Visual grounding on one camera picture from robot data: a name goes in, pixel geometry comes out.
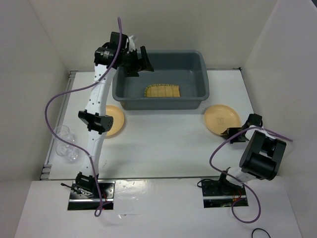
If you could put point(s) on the woven bamboo tray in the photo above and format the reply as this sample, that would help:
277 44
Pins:
162 90

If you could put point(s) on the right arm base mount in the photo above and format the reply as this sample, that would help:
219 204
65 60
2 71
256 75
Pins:
221 196

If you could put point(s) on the grey plastic bin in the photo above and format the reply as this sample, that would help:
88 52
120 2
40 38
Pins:
185 69

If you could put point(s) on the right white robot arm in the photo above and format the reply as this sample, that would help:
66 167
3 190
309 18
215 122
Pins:
260 160

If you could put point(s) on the aluminium table edge rail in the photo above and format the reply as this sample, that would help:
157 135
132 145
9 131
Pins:
60 117

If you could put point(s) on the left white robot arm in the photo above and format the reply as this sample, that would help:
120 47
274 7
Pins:
120 51

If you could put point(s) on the clear plastic cup front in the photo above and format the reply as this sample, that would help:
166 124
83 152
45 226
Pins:
68 152

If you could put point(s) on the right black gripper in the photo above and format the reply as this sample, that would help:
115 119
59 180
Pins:
230 132

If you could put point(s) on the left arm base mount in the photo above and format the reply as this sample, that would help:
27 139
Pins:
81 199

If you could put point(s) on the tan plastic plate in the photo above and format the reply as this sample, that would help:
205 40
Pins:
118 120
218 118

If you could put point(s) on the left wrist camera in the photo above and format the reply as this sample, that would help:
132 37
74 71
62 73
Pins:
130 46

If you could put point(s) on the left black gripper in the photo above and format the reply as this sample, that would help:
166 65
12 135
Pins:
144 64

